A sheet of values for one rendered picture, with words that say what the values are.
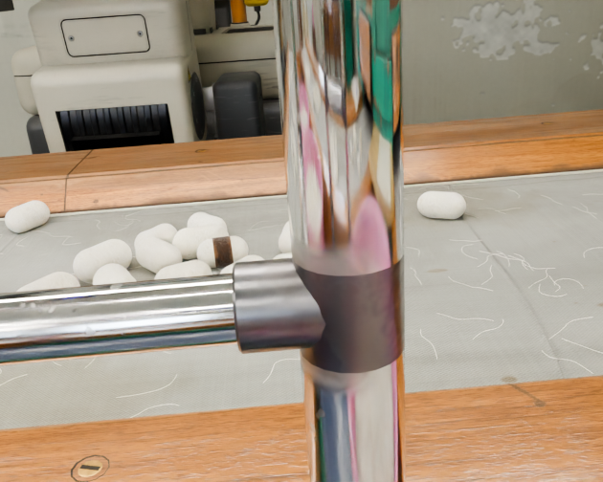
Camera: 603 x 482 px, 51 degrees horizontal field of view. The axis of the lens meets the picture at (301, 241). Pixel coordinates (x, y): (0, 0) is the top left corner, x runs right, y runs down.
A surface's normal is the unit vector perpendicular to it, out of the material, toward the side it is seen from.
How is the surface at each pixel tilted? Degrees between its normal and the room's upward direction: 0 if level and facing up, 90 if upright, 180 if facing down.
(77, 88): 98
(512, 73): 90
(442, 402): 0
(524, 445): 0
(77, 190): 45
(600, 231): 0
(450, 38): 90
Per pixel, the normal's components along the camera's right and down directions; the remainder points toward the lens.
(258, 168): -0.01, -0.38
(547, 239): -0.07, -0.92
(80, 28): 0.01, 0.51
